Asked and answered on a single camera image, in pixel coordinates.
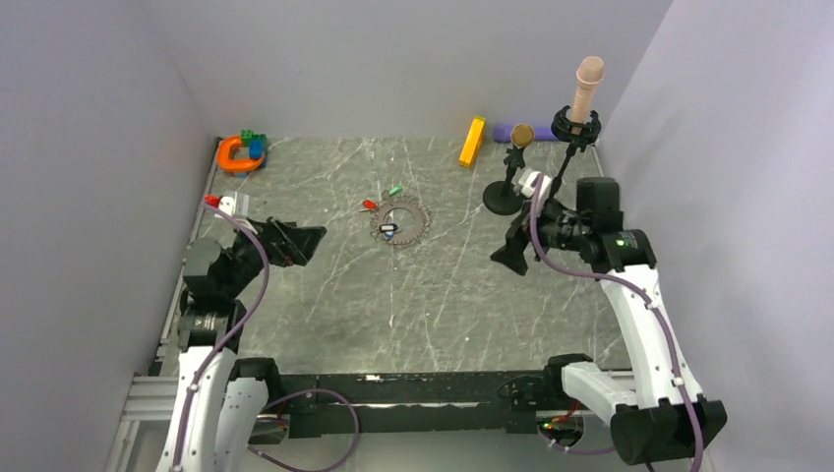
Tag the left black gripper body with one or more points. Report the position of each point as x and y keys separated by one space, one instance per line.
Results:
x=246 y=251

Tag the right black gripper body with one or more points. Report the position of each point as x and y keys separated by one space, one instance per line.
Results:
x=562 y=231

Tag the blue key tag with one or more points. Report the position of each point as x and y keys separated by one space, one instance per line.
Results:
x=388 y=230

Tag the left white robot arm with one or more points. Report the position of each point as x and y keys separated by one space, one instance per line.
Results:
x=221 y=395

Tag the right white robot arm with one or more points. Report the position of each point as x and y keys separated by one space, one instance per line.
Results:
x=665 y=416

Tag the short black microphone stand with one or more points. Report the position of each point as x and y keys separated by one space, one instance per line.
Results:
x=499 y=196

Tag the tall black microphone stand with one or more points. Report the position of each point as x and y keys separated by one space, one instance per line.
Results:
x=577 y=135

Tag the blue toy block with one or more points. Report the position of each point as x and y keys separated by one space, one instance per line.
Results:
x=257 y=149

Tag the green toy block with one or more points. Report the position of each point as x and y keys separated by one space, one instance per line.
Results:
x=251 y=139

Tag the yellow toy block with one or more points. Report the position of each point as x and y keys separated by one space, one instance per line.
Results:
x=472 y=142

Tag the purple cylinder toy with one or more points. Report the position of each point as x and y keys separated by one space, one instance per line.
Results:
x=506 y=134

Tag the pink microphone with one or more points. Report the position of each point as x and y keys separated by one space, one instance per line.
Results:
x=589 y=75

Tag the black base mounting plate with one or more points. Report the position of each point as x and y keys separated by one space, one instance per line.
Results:
x=311 y=406

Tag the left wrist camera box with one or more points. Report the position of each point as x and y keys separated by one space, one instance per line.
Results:
x=235 y=205

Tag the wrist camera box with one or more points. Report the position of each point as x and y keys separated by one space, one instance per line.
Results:
x=235 y=205
x=524 y=183

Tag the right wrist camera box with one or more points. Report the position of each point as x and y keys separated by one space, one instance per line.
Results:
x=524 y=183

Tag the orange ring toy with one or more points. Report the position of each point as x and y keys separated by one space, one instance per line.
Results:
x=231 y=157

